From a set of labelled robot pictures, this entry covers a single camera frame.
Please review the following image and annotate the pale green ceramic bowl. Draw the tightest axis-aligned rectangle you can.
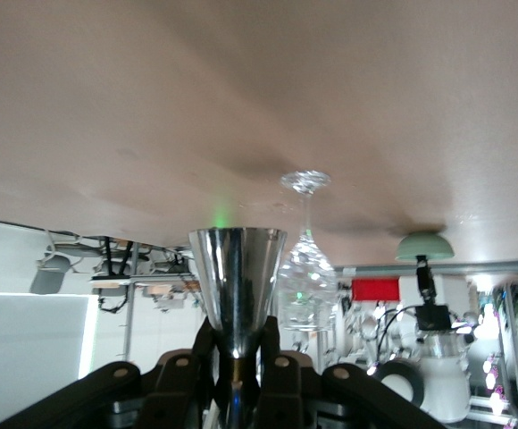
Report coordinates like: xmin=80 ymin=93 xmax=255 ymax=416
xmin=395 ymin=230 xmax=455 ymax=263

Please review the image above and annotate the aluminium frame rail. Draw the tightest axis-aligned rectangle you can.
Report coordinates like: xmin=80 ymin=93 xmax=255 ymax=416
xmin=333 ymin=260 xmax=518 ymax=277

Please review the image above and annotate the red panel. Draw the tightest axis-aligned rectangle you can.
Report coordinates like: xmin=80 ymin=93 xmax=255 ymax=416
xmin=351 ymin=277 xmax=401 ymax=301

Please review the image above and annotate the white board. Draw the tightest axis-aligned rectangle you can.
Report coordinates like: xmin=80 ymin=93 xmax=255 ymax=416
xmin=0 ymin=292 xmax=99 ymax=429

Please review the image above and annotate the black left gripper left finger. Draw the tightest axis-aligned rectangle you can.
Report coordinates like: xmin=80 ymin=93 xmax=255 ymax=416
xmin=0 ymin=319 xmax=224 ymax=429

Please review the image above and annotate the aluminium frame post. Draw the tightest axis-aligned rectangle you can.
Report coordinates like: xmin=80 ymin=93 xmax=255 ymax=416
xmin=122 ymin=243 xmax=140 ymax=361

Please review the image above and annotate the clear stemmed wine glass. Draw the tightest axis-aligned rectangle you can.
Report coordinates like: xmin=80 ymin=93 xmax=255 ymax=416
xmin=276 ymin=169 xmax=338 ymax=332

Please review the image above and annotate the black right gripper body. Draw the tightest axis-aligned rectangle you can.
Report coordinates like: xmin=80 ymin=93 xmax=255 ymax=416
xmin=414 ymin=304 xmax=453 ymax=332

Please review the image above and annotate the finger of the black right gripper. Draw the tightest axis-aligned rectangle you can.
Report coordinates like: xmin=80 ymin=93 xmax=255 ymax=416
xmin=415 ymin=254 xmax=438 ymax=306

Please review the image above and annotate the silver metal double jigger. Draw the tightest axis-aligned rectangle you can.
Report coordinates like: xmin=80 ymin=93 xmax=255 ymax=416
xmin=188 ymin=226 xmax=288 ymax=429

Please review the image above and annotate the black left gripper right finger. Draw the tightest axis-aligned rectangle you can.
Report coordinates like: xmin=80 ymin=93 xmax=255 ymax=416
xmin=258 ymin=315 xmax=443 ymax=429

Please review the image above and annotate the brown table cover sheet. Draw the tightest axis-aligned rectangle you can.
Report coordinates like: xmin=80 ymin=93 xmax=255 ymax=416
xmin=0 ymin=0 xmax=518 ymax=268

